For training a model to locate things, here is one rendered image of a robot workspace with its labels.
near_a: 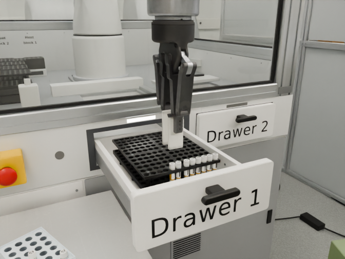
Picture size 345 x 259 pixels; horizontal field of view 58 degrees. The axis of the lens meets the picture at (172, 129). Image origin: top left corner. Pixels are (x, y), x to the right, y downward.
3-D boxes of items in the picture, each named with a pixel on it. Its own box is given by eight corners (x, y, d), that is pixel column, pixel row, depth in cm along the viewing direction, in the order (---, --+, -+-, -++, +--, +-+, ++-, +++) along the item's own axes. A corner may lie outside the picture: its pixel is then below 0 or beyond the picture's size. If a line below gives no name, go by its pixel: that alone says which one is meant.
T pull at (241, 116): (257, 119, 94) (257, 115, 94) (237, 123, 91) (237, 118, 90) (249, 116, 97) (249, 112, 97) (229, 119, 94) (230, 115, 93)
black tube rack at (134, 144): (218, 185, 69) (220, 159, 67) (145, 205, 62) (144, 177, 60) (173, 150, 88) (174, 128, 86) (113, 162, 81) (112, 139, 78)
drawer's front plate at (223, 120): (272, 135, 104) (276, 103, 101) (198, 150, 92) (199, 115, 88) (269, 133, 106) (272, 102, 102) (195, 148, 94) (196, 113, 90)
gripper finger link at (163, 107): (161, 54, 55) (158, 52, 56) (159, 112, 60) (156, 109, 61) (181, 53, 57) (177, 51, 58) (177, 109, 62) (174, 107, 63)
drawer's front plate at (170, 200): (268, 208, 64) (274, 160, 60) (136, 253, 52) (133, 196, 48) (262, 204, 66) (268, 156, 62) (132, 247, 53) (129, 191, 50)
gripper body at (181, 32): (204, 18, 51) (202, 74, 55) (180, 18, 59) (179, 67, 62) (163, 18, 48) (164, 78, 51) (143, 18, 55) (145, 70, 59)
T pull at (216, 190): (241, 196, 54) (241, 188, 53) (204, 207, 51) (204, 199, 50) (228, 186, 57) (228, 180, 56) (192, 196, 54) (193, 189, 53)
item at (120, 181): (256, 200, 64) (260, 173, 62) (141, 237, 54) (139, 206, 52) (171, 137, 98) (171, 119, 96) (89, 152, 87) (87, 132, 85)
